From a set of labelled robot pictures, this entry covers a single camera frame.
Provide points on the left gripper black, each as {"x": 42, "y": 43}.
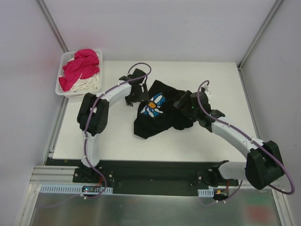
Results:
{"x": 137, "y": 93}

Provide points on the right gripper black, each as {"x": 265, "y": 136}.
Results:
{"x": 184, "y": 103}

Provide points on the black graphic t shirt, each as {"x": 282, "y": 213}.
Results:
{"x": 159, "y": 114}

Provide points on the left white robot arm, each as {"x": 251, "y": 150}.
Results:
{"x": 93, "y": 118}

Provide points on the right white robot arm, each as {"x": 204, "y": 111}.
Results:
{"x": 263, "y": 159}

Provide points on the white t shirt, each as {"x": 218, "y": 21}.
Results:
{"x": 87, "y": 83}

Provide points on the pink t shirt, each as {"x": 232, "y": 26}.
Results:
{"x": 80, "y": 68}

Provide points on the white plastic basket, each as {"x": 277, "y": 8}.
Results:
{"x": 79, "y": 72}

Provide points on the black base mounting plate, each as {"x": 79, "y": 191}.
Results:
{"x": 148, "y": 177}

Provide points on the right white cable duct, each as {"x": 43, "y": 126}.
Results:
{"x": 207, "y": 193}

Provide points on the white cable duct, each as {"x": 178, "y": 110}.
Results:
{"x": 207, "y": 193}
{"x": 75, "y": 189}

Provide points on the left white cable duct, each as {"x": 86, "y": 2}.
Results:
{"x": 75, "y": 189}

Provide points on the aluminium frame rail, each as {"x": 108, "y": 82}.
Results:
{"x": 52, "y": 174}

